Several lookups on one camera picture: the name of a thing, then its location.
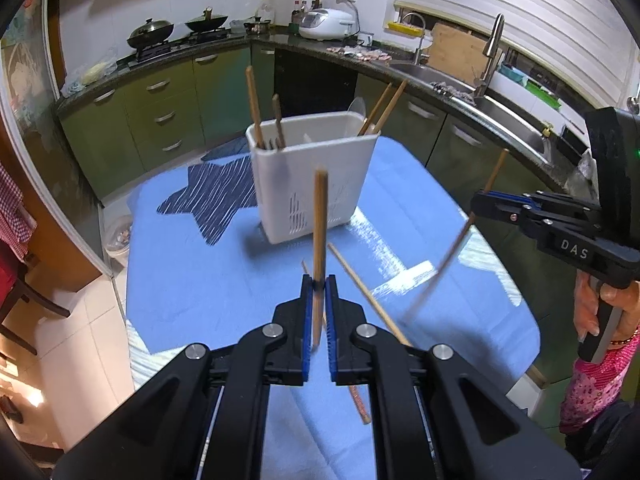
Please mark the person's right hand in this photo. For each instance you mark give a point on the person's right hand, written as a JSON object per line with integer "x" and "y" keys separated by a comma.
{"x": 586, "y": 310}

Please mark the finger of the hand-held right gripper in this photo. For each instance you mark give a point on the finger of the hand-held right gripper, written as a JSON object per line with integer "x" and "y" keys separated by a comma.
{"x": 550, "y": 204}
{"x": 500, "y": 210}

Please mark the black box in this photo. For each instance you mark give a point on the black box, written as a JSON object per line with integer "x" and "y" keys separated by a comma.
{"x": 574, "y": 140}

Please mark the small steel tap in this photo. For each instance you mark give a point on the small steel tap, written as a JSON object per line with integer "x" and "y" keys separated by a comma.
{"x": 421, "y": 40}

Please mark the small waste bin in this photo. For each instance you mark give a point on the small waste bin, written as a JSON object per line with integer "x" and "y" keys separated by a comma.
{"x": 119, "y": 237}

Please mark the grey rag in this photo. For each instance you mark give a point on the grey rag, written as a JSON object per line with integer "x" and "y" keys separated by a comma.
{"x": 450, "y": 91}

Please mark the green plastic tray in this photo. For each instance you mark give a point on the green plastic tray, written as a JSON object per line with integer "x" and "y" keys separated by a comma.
{"x": 542, "y": 94}

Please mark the white plastic utensil holder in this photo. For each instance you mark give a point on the white plastic utensil holder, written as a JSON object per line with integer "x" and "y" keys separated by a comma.
{"x": 350, "y": 175}

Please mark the steel double sink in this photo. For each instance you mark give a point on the steel double sink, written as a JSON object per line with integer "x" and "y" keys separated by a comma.
{"x": 510, "y": 125}

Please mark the clear plastic bag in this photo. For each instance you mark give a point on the clear plastic bag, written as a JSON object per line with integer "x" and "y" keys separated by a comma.
{"x": 92, "y": 76}

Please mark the dark granite countertop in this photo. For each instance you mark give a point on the dark granite countertop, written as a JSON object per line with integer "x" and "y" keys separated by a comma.
{"x": 280, "y": 42}

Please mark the blue star-print tablecloth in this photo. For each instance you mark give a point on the blue star-print tablecloth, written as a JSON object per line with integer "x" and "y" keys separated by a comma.
{"x": 225, "y": 285}

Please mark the large lidded black wok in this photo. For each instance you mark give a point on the large lidded black wok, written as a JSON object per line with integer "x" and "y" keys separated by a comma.
{"x": 150, "y": 34}

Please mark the black built-in appliance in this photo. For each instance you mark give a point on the black built-in appliance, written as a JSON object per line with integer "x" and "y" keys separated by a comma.
{"x": 315, "y": 85}

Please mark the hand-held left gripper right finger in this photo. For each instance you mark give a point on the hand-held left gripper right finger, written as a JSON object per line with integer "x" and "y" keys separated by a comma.
{"x": 332, "y": 320}

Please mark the patterned dishcloth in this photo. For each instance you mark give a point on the patterned dishcloth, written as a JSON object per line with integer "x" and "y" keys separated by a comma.
{"x": 360, "y": 54}

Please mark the person's dark clothing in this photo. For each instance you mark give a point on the person's dark clothing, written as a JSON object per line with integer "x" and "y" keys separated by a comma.
{"x": 610, "y": 450}

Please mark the white rice cooker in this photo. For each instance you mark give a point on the white rice cooker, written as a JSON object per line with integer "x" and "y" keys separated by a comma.
{"x": 325, "y": 25}

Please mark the wooden chopstick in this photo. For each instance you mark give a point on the wooden chopstick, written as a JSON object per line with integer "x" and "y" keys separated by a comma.
{"x": 365, "y": 292}
{"x": 392, "y": 102}
{"x": 320, "y": 235}
{"x": 452, "y": 250}
{"x": 361, "y": 405}
{"x": 377, "y": 107}
{"x": 277, "y": 120}
{"x": 252, "y": 100}

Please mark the tall steel faucet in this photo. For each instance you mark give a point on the tall steel faucet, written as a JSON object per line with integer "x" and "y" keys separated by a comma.
{"x": 487, "y": 60}

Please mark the yellow sink rack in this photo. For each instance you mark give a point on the yellow sink rack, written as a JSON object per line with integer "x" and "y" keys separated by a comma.
{"x": 405, "y": 28}

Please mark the small lidded black wok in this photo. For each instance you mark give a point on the small lidded black wok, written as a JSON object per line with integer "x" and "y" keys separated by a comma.
{"x": 206, "y": 21}

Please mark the white zebra roller blind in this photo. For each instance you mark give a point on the white zebra roller blind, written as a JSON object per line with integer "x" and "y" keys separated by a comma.
{"x": 525, "y": 15}

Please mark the yellow-cap oil bottle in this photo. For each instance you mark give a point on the yellow-cap oil bottle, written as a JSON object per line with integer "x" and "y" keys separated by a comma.
{"x": 266, "y": 9}

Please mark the white mug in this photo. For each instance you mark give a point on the white mug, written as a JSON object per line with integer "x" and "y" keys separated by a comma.
{"x": 366, "y": 40}

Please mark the wooden cutting board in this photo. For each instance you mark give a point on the wooden cutting board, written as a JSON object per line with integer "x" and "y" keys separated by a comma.
{"x": 452, "y": 52}

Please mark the small steel pot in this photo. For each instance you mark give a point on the small steel pot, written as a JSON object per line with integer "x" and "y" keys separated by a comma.
{"x": 257, "y": 26}

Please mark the clear plastic spoon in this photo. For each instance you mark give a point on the clear plastic spoon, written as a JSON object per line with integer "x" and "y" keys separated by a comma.
{"x": 357, "y": 107}

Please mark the green lower cabinets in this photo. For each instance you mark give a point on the green lower cabinets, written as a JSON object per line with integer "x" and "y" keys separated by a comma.
{"x": 160, "y": 125}

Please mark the wooden chair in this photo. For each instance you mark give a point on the wooden chair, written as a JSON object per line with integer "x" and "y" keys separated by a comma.
{"x": 25, "y": 290}

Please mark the red checked apron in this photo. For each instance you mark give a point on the red checked apron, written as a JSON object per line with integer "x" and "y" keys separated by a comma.
{"x": 15, "y": 210}

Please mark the teal plastic container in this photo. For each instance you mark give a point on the teal plastic container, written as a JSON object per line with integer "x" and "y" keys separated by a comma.
{"x": 515, "y": 76}

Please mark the black gas stove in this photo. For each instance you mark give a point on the black gas stove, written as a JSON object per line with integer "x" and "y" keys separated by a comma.
{"x": 165, "y": 50}

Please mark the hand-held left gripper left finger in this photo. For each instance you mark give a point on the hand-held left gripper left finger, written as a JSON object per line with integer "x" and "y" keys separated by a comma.
{"x": 307, "y": 320}

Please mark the person's right forearm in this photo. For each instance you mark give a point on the person's right forearm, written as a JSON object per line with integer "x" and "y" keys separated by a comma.
{"x": 600, "y": 390}

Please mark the printed sliding door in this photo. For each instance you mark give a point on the printed sliding door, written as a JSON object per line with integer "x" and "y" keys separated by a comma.
{"x": 35, "y": 110}

